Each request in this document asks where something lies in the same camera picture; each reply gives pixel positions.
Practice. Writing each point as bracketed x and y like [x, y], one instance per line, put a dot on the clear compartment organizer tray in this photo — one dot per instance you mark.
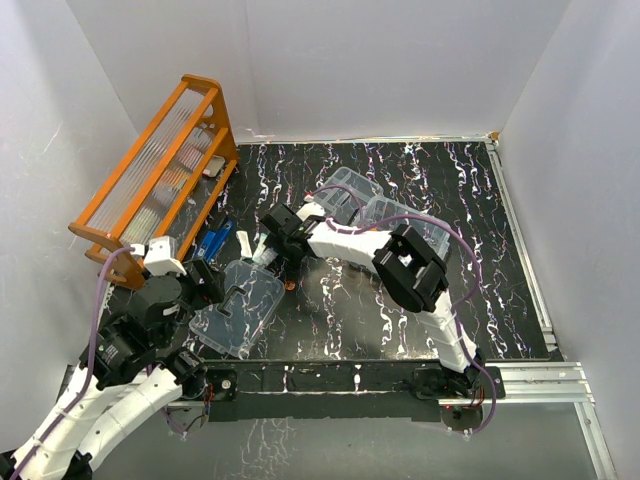
[345, 194]

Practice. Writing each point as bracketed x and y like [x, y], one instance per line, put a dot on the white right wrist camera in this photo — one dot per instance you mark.
[310, 208]

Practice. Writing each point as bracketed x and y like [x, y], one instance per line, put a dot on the orange wooden rack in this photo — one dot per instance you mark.
[189, 139]

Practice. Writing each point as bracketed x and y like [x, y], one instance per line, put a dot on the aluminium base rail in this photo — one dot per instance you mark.
[509, 382]

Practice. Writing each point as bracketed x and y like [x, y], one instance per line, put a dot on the blue stapler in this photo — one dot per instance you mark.
[214, 240]

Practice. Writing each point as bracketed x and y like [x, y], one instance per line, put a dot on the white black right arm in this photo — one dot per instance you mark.
[413, 273]

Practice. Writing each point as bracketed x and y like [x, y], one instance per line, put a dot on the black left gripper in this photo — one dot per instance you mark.
[209, 290]

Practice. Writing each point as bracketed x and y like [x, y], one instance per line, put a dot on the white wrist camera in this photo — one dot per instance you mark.
[160, 258]
[310, 208]

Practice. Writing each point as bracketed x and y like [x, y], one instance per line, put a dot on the clear medicine kit box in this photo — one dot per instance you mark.
[388, 214]

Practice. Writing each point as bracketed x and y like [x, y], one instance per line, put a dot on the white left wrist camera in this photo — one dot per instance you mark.
[160, 258]

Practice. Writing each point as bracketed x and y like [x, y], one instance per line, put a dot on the clear kit lid black handle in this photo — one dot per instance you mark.
[233, 326]

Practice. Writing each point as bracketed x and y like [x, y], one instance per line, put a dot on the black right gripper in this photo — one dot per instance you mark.
[278, 244]

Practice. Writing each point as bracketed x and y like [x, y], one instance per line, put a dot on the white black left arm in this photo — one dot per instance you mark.
[127, 373]

